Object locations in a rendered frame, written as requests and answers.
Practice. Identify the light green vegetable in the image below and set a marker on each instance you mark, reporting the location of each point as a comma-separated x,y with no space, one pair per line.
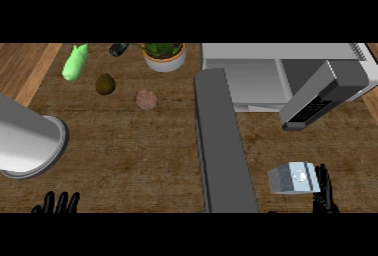
74,63

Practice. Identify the large grey metal cylinder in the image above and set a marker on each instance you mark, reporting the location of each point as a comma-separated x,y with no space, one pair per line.
27,136

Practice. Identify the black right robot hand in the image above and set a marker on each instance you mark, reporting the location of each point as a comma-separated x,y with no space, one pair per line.
325,196

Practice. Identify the potted green plant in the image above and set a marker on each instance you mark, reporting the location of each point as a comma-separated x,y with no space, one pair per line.
162,56

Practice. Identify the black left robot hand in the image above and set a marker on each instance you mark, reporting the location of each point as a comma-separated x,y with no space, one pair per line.
61,204

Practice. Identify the grey microwave door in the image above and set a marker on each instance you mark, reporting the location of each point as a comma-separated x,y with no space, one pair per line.
223,143

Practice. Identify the pinkish brown potato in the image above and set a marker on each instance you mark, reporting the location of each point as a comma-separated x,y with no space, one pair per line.
146,99

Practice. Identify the white and grey microwave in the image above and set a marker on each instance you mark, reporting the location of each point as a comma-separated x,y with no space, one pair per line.
295,78

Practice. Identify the dark brown kiwi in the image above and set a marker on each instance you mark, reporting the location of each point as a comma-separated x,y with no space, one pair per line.
105,84

